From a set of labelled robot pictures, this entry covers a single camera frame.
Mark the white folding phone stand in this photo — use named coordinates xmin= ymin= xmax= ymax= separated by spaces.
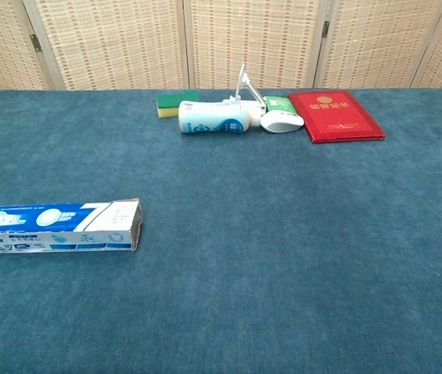
xmin=221 ymin=63 xmax=267 ymax=115

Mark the red certificate booklet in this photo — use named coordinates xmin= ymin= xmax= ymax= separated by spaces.
xmin=287 ymin=90 xmax=387 ymax=144

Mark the woven bamboo folding screen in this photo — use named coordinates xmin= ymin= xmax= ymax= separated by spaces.
xmin=0 ymin=0 xmax=442 ymax=94

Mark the green packet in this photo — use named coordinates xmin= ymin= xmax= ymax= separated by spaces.
xmin=263 ymin=95 xmax=297 ymax=115

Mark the white computer mouse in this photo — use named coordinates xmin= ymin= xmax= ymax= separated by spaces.
xmin=260 ymin=111 xmax=306 ymax=134

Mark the blue table cloth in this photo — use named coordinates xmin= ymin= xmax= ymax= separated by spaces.
xmin=0 ymin=87 xmax=442 ymax=374

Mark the green and yellow sponge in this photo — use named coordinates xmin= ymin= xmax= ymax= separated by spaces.
xmin=155 ymin=90 xmax=200 ymax=119

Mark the blue and white toothpaste box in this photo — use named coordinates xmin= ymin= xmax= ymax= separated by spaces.
xmin=0 ymin=197 xmax=144 ymax=255

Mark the white and blue bottle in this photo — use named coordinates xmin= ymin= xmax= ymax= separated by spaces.
xmin=178 ymin=100 xmax=264 ymax=135

